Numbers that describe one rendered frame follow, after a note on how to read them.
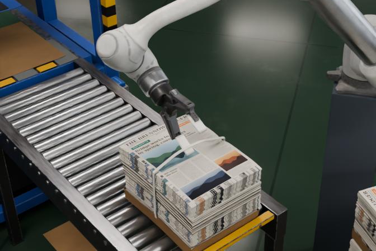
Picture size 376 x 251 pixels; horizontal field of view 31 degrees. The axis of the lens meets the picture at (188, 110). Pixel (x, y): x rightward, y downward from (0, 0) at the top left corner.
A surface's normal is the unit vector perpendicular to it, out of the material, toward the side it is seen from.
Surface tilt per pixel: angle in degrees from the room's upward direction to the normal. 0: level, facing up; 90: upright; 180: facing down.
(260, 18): 0
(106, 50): 56
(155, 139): 4
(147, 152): 2
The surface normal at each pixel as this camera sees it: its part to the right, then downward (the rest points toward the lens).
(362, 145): -0.26, 0.55
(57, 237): -0.02, -0.82
